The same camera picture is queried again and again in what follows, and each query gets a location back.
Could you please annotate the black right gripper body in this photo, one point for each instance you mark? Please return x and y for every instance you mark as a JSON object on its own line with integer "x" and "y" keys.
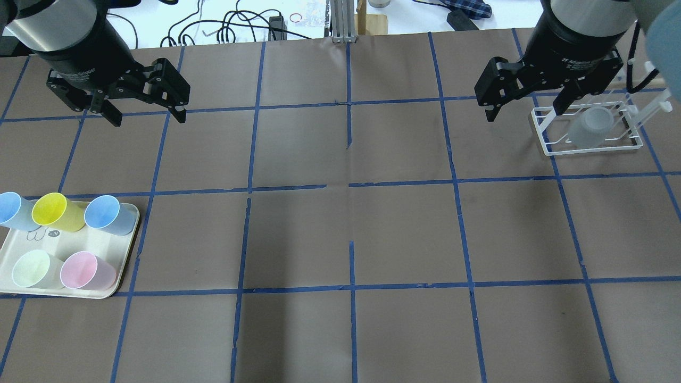
{"x": 577, "y": 45}

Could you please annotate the yellow cup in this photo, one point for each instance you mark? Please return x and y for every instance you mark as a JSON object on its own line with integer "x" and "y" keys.
{"x": 56, "y": 211}

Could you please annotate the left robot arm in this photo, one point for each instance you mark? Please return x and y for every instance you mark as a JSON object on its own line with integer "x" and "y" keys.
{"x": 52, "y": 24}

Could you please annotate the white translucent plastic cup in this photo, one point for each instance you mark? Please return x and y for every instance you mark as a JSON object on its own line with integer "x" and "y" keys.
{"x": 591, "y": 127}

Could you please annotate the black power adapter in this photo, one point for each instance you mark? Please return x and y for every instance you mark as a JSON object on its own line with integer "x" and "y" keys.
{"x": 278, "y": 29}

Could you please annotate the light blue cup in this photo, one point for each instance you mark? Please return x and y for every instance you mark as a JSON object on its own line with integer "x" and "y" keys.
{"x": 16, "y": 212}

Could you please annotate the blue checkered cloth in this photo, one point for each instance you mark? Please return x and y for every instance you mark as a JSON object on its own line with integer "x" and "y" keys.
{"x": 474, "y": 9}

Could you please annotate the pale green cup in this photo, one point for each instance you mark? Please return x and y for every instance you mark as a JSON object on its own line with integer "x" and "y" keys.
{"x": 38, "y": 269}

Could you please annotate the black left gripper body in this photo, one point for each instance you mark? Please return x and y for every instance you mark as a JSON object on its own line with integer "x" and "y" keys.
{"x": 88, "y": 53}

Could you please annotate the aluminium frame post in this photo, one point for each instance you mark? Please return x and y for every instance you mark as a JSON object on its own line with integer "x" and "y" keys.
{"x": 342, "y": 21}

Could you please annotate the cream plastic tray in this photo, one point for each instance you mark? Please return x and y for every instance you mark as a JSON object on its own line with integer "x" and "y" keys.
{"x": 113, "y": 249}

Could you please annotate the white wire cup rack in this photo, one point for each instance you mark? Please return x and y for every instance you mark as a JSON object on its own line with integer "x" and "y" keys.
{"x": 551, "y": 130}

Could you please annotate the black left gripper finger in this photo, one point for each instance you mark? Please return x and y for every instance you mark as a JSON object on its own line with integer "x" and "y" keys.
{"x": 164, "y": 86}
{"x": 111, "y": 113}

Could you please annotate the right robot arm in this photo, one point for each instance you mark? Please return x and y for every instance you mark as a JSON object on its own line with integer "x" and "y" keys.
{"x": 659, "y": 20}

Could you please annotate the wooden board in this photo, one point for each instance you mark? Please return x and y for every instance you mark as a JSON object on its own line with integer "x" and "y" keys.
{"x": 369, "y": 24}

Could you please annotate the pink cup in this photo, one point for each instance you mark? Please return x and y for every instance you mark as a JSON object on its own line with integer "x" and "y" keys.
{"x": 85, "y": 270}

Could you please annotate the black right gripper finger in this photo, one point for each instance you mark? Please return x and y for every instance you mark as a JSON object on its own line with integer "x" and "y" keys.
{"x": 499, "y": 84}
{"x": 571, "y": 92}

